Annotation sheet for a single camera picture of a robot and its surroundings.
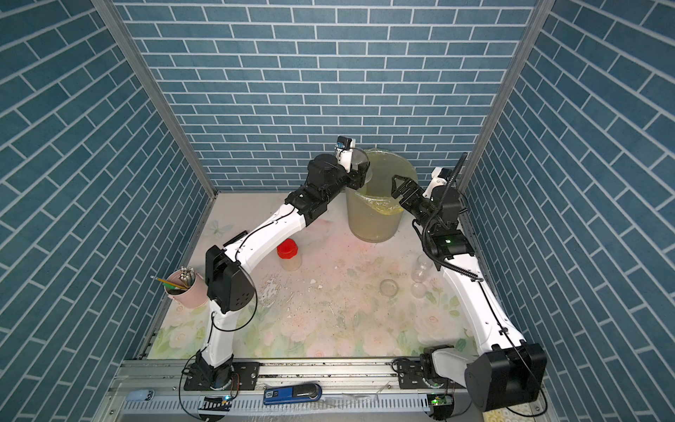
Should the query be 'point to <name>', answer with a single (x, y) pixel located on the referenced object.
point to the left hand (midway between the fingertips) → (369, 162)
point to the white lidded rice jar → (421, 268)
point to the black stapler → (236, 237)
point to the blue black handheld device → (292, 394)
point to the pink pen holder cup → (187, 288)
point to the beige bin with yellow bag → (373, 214)
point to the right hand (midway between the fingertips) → (405, 184)
